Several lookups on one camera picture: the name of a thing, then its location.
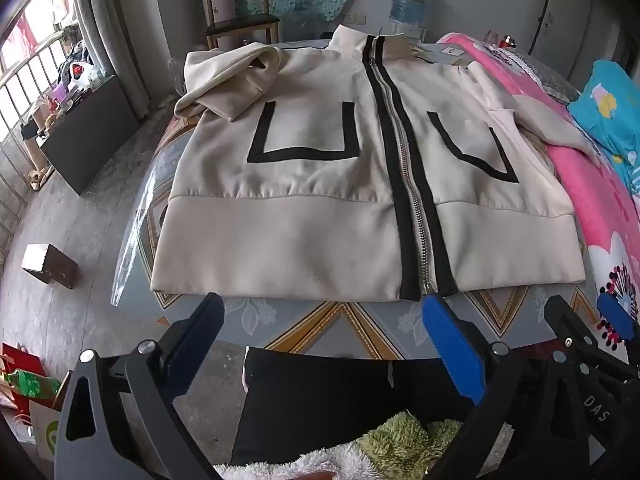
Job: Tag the grey curtain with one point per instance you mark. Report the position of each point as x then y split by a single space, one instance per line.
110 35

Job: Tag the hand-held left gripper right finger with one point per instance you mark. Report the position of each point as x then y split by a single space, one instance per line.
452 345

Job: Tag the patterned table cover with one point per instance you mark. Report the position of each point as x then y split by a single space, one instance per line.
320 325

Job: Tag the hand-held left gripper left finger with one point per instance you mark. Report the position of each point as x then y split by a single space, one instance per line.
192 355

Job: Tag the small glass jar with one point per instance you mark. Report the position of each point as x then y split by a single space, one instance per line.
492 37

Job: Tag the white water dispenser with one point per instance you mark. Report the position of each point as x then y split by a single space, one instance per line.
407 30

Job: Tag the blue water jug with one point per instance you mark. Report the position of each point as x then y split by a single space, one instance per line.
410 0

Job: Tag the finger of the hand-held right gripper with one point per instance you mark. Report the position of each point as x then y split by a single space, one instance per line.
570 325
616 316

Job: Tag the brown box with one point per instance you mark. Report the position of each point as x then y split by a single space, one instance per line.
50 265

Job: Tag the pile of household clutter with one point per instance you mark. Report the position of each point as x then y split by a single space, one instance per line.
75 75

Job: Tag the dark cabinet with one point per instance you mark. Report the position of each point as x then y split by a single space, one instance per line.
95 135

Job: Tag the wooden chair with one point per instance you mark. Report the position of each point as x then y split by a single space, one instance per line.
240 25

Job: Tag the window railing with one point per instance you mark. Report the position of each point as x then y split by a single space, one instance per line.
20 125

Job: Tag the beige zip jacket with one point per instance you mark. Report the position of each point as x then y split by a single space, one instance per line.
300 220

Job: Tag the pink printed blanket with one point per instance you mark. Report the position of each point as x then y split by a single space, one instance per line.
590 195

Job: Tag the wall socket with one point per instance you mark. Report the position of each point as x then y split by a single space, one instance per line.
356 18

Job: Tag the blue cartoon print pillow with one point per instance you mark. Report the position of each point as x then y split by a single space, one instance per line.
610 120

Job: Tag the white bag with green logo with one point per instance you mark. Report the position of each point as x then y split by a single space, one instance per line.
45 432

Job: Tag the fluffy green white garment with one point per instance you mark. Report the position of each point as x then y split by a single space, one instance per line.
400 440

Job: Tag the red box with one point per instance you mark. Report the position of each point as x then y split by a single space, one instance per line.
17 360

